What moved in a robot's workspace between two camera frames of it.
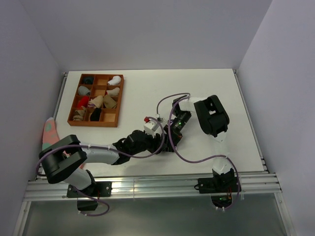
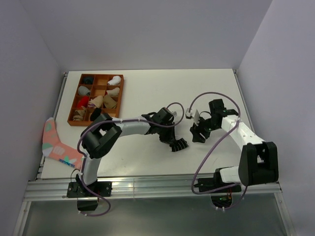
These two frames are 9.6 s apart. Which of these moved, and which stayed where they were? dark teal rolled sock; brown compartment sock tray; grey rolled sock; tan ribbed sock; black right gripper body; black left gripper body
Moved: black left gripper body; black right gripper body
Stayed: tan ribbed sock; brown compartment sock tray; dark teal rolled sock; grey rolled sock
